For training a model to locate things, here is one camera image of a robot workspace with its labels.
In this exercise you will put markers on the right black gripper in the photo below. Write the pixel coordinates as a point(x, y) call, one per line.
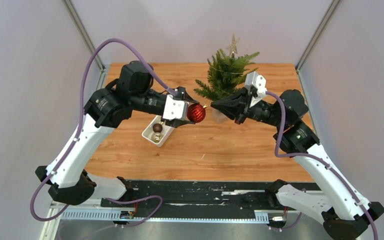
point(237, 106)

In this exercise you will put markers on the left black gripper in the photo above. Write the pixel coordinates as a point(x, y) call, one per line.
point(184, 96)

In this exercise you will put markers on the red glitter ball ornament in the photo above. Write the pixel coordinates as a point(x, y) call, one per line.
point(196, 112)

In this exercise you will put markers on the dark brown ball ornament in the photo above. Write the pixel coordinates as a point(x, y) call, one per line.
point(157, 128)

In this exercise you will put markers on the small green christmas tree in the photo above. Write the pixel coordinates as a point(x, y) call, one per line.
point(225, 74)

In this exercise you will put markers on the silver star ornament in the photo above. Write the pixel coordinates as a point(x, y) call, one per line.
point(232, 47)

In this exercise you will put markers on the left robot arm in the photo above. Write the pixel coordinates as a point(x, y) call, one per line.
point(69, 182)

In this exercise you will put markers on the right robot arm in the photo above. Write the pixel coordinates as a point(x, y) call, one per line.
point(344, 213)

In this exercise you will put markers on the white ornament tray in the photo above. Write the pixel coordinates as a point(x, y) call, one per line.
point(147, 132)

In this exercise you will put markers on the gold ball ornament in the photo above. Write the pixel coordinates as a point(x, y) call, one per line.
point(157, 137)

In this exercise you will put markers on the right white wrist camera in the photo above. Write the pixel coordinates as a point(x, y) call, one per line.
point(255, 85)

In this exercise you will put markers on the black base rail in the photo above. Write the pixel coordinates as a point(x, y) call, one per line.
point(199, 199)

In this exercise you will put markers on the left aluminium frame post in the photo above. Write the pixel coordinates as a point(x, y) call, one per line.
point(76, 19)

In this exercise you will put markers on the aluminium frame post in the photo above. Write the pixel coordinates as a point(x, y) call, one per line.
point(329, 13)
point(76, 19)

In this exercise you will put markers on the right aluminium frame post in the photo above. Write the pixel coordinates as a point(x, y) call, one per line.
point(329, 13)

